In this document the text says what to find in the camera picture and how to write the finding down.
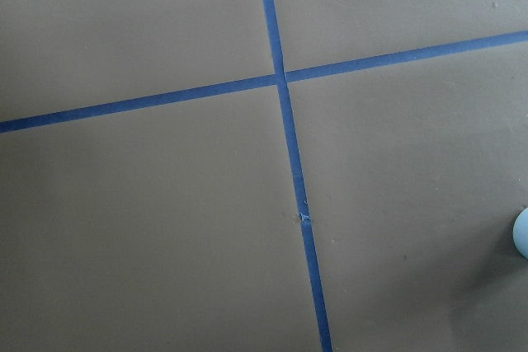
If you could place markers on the light blue cup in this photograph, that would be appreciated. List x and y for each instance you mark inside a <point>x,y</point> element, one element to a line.
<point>520,233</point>

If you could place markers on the blue tape line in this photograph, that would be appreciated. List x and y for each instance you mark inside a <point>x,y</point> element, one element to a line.
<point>296,169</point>

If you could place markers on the blue tape line crossing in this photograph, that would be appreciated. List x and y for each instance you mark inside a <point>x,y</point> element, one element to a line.
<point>297,75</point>

